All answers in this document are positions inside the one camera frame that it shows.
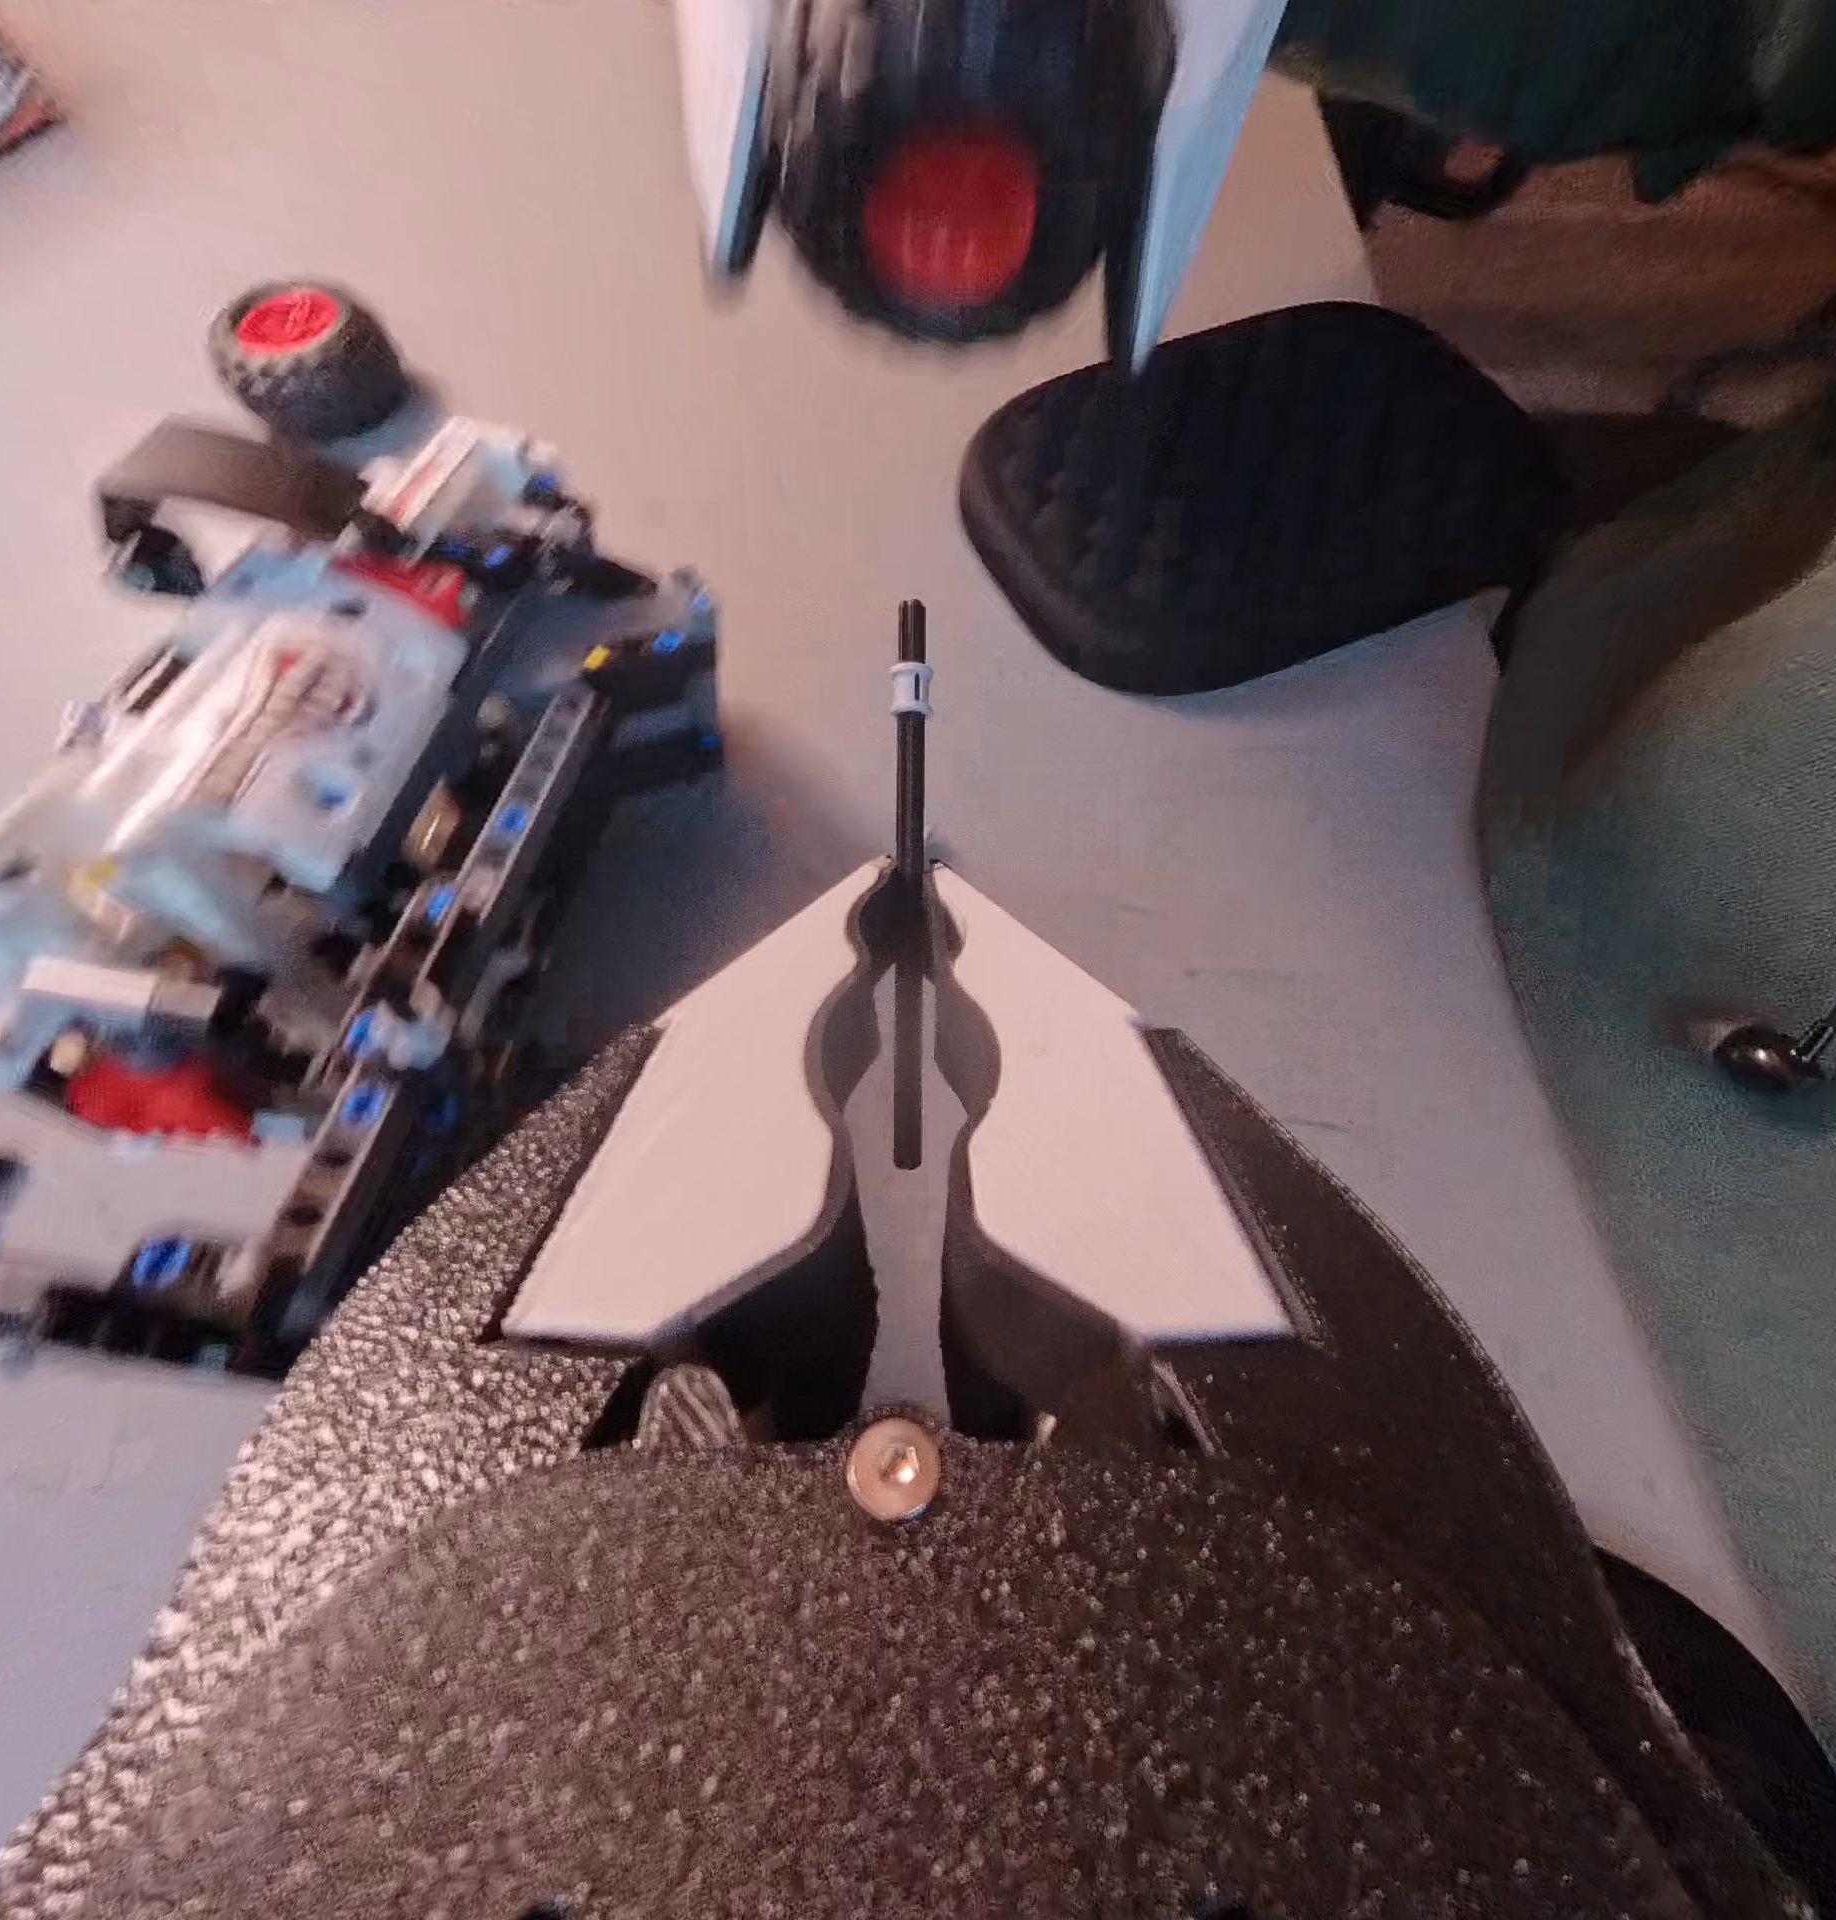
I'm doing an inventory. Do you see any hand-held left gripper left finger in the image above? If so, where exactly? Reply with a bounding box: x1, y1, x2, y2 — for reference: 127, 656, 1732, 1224
503, 859, 906, 1361

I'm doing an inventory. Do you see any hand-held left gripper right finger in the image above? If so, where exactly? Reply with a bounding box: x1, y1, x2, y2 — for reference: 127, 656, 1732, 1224
919, 866, 1301, 1361

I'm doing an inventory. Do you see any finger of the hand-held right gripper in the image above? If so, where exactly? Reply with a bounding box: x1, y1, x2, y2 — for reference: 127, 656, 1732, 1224
673, 0, 791, 280
1102, 0, 1288, 372

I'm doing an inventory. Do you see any black lego wheel red hub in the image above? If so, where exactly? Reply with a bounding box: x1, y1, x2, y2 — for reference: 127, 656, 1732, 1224
769, 0, 1177, 341
211, 280, 409, 445

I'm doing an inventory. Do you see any black lego axle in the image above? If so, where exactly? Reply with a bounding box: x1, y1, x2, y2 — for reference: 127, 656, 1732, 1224
890, 602, 930, 1172

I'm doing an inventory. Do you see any white lego truck model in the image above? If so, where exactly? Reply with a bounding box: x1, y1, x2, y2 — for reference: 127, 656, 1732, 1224
0, 417, 726, 1382

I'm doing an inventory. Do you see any person's right forearm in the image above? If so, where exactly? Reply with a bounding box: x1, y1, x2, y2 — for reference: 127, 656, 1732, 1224
1280, 0, 1836, 198

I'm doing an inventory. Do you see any black quilted chair armrest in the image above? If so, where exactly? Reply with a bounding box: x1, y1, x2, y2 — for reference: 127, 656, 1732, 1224
956, 299, 1558, 699

